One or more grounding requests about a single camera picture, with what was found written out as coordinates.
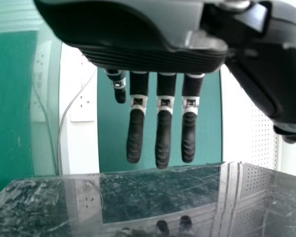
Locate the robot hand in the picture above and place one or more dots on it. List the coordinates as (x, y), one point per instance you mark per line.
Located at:
(143, 32)

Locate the white wall socket plate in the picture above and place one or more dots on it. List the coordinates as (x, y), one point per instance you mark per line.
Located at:
(85, 108)

